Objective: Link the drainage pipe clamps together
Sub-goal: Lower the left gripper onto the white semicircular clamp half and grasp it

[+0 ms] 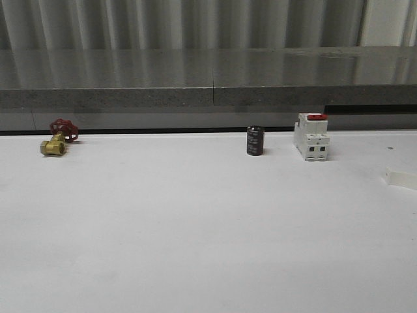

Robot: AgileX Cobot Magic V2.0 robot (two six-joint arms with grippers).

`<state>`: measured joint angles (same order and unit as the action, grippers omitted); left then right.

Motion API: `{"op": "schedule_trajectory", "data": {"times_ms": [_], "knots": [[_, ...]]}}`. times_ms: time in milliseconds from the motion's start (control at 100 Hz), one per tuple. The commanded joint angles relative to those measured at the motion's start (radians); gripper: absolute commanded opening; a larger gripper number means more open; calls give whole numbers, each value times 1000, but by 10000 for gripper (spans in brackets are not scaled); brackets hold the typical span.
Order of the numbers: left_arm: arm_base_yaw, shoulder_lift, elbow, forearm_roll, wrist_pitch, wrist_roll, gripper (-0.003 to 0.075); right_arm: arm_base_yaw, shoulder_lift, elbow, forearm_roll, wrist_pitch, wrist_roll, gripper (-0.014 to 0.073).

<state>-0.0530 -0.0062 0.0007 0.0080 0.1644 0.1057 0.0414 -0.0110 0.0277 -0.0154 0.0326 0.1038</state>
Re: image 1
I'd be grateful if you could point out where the white half-ring clamp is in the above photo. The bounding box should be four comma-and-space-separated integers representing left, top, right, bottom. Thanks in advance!
385, 168, 417, 190

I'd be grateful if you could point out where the black cylindrical capacitor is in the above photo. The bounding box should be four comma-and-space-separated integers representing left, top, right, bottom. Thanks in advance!
246, 125, 265, 156

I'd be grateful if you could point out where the brass valve red handwheel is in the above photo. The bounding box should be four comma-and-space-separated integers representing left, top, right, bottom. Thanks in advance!
40, 118, 79, 156

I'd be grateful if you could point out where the grey stone ledge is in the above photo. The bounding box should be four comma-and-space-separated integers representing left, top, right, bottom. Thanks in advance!
1, 47, 416, 113

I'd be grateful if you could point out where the white circuit breaker red switch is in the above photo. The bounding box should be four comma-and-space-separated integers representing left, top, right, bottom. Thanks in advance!
294, 112, 330, 161

